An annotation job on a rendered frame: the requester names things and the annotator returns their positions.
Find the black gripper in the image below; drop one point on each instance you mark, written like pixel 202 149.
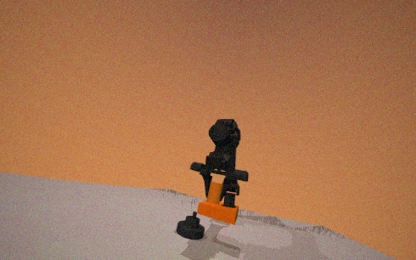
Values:
pixel 231 176

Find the orange knob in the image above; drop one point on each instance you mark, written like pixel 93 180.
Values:
pixel 214 193

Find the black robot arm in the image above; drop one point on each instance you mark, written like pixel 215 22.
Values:
pixel 226 136

